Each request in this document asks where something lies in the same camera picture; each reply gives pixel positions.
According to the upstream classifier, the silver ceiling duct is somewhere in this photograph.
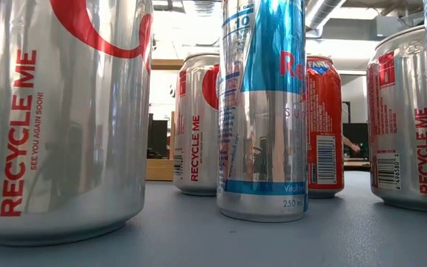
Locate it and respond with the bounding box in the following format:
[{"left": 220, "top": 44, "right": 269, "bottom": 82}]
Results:
[{"left": 305, "top": 0, "right": 348, "bottom": 38}]

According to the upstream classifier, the wooden desk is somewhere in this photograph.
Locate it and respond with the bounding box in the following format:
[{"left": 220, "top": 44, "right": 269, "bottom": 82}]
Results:
[{"left": 342, "top": 159, "right": 371, "bottom": 172}]

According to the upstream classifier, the wooden slatted shelf rack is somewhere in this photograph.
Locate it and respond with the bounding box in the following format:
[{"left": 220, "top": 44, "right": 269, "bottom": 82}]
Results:
[{"left": 145, "top": 58, "right": 185, "bottom": 182}]

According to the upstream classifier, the red Fanta can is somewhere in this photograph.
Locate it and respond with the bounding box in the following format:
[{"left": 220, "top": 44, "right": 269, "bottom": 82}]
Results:
[{"left": 305, "top": 54, "right": 345, "bottom": 200}]

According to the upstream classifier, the grey ceiling unit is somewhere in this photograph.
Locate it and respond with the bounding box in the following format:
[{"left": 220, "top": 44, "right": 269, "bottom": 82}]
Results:
[{"left": 374, "top": 14, "right": 403, "bottom": 38}]

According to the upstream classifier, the silver Diet Coke can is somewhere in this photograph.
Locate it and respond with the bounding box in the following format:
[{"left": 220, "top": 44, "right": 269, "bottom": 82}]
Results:
[
  {"left": 0, "top": 0, "right": 153, "bottom": 248},
  {"left": 172, "top": 53, "right": 222, "bottom": 197},
  {"left": 365, "top": 24, "right": 427, "bottom": 213}
]

